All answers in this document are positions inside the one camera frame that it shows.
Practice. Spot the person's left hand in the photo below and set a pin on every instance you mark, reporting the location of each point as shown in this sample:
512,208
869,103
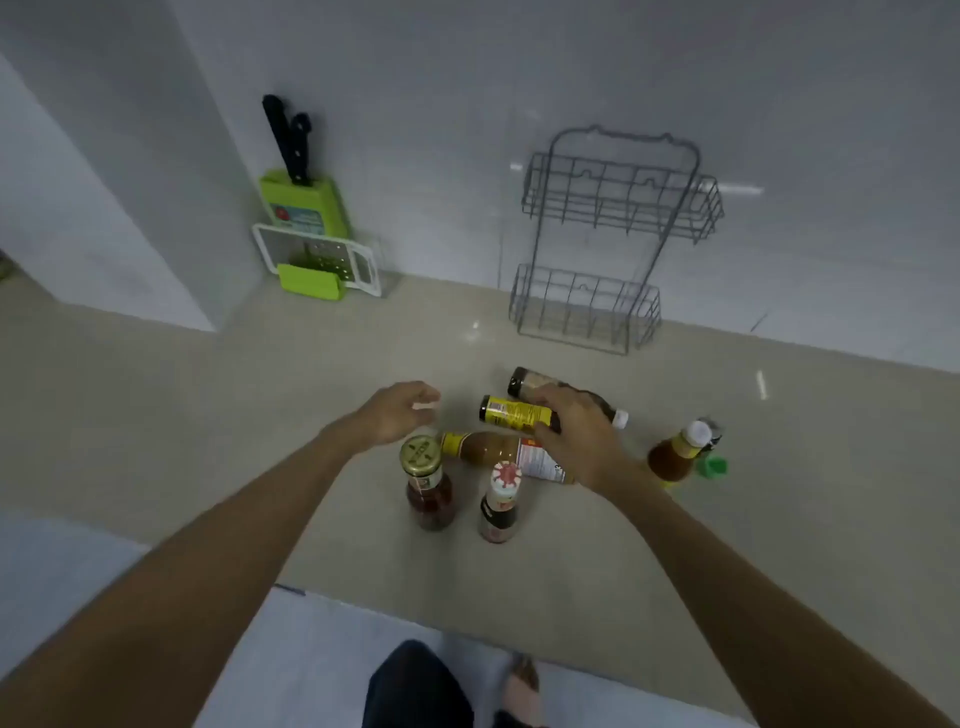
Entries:
390,416

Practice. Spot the person's right hand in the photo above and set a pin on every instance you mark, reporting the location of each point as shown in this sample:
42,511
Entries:
585,442

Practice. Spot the person's right fingers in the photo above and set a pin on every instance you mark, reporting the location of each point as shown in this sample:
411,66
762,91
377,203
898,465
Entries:
546,397

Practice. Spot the person's left fingers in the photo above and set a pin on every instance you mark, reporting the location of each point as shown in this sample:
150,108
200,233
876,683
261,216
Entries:
421,395

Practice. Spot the yellow label dark bottle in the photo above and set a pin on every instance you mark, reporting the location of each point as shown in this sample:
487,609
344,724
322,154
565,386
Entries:
510,412

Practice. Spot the person's right forearm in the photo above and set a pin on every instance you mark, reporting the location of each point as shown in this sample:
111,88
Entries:
750,607

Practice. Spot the person's left forearm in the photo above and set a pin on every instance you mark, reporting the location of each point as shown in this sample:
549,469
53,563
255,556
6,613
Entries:
202,577

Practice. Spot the dark bottle with white cap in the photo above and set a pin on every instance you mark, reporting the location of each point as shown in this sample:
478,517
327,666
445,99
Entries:
525,382

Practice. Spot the orange sauce bottle yellow cap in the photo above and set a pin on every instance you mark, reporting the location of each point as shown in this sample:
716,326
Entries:
487,450

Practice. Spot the red sauce bottle gold lid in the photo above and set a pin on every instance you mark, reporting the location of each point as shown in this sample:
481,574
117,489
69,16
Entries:
429,487

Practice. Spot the dark sauce bottle red-white cap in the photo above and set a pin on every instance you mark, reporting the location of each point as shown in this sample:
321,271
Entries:
499,514

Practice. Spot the brown sauce bottle white cap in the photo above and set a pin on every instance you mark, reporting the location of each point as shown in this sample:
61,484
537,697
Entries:
671,457

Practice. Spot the white plastic grater board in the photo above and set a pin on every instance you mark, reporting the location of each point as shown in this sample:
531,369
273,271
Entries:
330,259

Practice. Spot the green cap bottle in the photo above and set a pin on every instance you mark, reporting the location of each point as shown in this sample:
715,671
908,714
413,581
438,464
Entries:
712,465

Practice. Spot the green knife block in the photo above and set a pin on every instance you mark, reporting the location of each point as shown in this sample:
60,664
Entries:
307,206

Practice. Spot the person's leg in dark trousers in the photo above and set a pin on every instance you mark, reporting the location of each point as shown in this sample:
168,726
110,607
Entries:
416,690

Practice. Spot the person's foot in sandal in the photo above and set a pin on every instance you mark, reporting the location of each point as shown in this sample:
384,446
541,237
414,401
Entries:
520,694

